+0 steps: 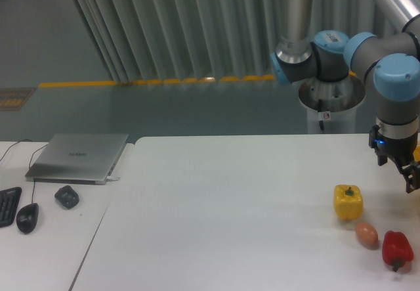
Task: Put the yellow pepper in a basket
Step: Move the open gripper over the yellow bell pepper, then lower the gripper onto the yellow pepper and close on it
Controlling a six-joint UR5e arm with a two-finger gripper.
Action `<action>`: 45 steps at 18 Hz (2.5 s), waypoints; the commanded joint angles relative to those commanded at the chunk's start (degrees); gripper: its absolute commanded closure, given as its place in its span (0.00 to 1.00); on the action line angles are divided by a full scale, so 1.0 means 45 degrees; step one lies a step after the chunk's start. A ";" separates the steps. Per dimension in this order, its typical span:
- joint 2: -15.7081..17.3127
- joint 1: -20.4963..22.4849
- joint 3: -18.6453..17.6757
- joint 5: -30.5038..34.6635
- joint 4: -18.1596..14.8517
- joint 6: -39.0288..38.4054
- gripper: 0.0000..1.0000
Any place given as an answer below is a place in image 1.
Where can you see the black computer mouse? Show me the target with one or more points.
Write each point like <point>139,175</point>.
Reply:
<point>27,217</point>

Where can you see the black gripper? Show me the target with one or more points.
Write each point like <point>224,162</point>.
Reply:
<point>400,151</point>

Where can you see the grey pleated curtain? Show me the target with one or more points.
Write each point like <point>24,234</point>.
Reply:
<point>184,39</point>

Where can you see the yellow bell pepper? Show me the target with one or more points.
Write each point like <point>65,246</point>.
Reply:
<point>348,202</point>

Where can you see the brown egg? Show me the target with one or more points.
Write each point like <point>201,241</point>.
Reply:
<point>366,234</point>

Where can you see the red bell pepper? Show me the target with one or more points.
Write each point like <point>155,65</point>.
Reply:
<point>396,250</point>

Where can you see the black keyboard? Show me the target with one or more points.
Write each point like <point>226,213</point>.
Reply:
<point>9,200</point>

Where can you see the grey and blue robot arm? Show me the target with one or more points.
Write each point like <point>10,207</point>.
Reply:
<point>335,69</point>

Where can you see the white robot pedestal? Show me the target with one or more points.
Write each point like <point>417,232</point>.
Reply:
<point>331,107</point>

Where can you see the silver closed laptop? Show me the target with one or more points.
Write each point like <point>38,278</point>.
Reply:
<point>78,158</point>

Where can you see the small black plastic holder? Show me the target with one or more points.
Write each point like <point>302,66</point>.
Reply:
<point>67,197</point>

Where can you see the white usb plug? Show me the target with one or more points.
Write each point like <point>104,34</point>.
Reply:
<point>111,178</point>

